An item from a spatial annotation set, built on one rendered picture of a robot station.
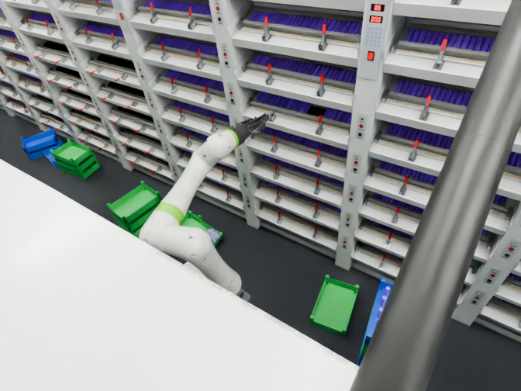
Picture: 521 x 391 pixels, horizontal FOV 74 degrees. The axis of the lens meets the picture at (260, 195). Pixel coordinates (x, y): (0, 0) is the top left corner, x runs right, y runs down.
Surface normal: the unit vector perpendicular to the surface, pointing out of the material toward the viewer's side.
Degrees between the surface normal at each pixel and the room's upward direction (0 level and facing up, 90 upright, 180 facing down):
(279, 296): 0
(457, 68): 20
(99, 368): 0
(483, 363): 0
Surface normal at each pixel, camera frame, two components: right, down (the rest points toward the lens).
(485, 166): 0.10, -0.24
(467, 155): -0.62, -0.53
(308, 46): -0.27, -0.46
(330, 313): -0.08, -0.71
